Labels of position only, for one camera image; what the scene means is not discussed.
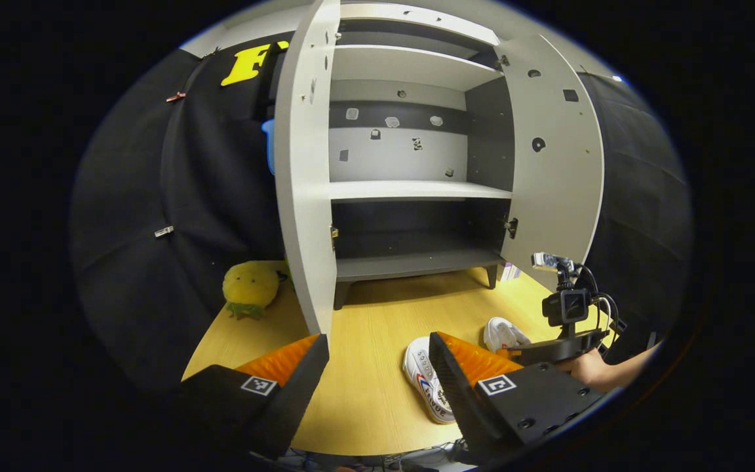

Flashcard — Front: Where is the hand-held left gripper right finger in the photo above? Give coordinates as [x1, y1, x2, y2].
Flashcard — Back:
[428, 332, 609, 465]

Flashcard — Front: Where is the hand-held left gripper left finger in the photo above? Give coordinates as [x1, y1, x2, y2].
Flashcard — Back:
[155, 334, 330, 461]

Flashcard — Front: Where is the white canvas shoe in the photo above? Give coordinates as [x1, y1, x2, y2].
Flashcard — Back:
[482, 317, 533, 355]
[402, 336, 460, 425]

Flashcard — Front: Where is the white shoe cabinet door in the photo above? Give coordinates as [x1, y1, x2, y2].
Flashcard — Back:
[274, 0, 342, 338]
[494, 33, 606, 292]

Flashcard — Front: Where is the white shoe cabinet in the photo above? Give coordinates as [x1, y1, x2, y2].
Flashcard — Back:
[328, 0, 516, 310]

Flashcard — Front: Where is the white cabinet drawer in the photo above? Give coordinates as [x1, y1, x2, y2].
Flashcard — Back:
[338, 2, 501, 47]

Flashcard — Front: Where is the yellow plush toy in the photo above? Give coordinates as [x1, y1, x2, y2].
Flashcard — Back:
[222, 260, 281, 321]

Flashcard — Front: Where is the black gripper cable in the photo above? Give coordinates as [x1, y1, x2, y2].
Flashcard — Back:
[577, 264, 629, 345]

